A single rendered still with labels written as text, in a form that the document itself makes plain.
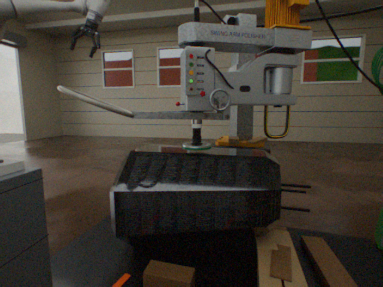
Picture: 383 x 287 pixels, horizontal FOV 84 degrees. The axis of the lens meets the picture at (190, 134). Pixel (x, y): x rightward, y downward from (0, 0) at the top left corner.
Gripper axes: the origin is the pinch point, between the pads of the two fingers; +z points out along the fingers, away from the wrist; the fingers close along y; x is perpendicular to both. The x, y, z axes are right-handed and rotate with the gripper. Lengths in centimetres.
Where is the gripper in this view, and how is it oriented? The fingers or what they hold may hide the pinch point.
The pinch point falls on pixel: (81, 52)
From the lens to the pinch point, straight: 165.3
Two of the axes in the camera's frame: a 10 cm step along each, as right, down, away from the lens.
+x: 0.3, -0.2, 10.0
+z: -3.7, 9.3, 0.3
